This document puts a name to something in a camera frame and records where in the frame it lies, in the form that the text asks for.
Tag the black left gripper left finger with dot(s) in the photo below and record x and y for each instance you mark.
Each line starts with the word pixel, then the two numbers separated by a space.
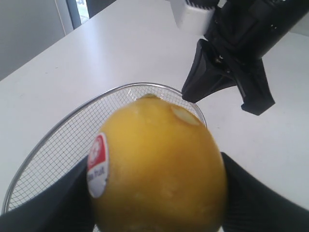
pixel 64 207

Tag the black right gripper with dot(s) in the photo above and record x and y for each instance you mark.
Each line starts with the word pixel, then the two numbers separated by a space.
pixel 247 30

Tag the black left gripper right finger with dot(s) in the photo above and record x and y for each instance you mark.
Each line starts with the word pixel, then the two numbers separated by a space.
pixel 253 207

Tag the yellow lemon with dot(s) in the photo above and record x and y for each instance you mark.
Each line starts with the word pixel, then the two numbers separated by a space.
pixel 154 167

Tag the metal wire mesh basket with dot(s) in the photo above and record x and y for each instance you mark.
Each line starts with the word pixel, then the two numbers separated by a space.
pixel 69 141

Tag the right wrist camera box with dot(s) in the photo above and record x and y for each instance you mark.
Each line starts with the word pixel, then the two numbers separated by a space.
pixel 193 16

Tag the blue window frame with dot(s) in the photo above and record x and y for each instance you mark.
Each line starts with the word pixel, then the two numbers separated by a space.
pixel 78 12

